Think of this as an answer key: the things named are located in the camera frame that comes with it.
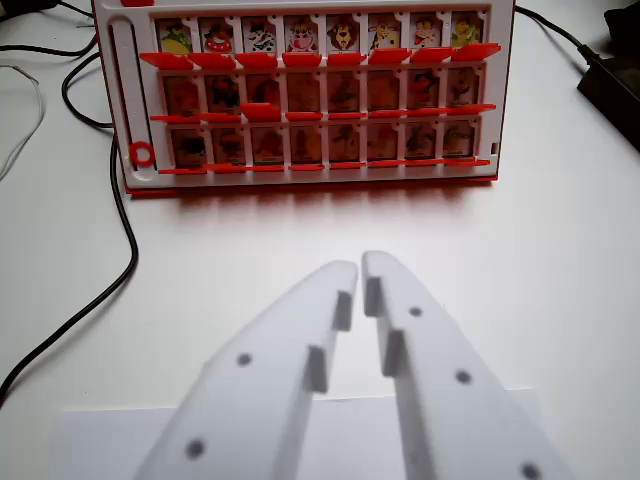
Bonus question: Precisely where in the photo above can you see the red and white game board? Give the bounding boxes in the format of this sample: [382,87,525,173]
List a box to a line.
[90,0,517,198]

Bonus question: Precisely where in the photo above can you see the black box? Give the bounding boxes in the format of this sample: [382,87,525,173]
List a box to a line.
[576,49,640,157]

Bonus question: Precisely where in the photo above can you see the black bulky object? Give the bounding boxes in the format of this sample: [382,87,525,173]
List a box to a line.
[602,6,640,57]

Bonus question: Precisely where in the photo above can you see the long black cable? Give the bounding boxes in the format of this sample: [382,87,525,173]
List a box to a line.
[0,137,140,407]

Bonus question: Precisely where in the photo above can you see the looped black cable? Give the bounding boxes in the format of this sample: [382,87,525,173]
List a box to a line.
[60,51,116,129]

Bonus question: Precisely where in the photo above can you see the thin white wire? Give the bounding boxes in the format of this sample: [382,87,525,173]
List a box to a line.
[0,63,47,182]

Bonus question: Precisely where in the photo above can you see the thick black cable with plug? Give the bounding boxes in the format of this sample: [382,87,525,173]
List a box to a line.
[513,4,609,66]

